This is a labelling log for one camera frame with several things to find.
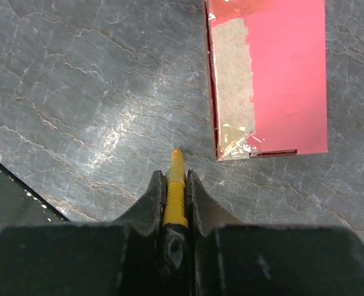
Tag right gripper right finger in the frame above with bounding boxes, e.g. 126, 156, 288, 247
186, 171, 364, 295

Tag pink express box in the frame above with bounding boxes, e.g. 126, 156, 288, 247
204, 0, 328, 161

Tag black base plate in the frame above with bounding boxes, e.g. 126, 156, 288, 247
0, 163, 68, 226

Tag yellow utility knife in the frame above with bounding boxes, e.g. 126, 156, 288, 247
158, 148, 189, 295

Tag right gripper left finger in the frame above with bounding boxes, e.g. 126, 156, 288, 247
0, 171, 165, 295

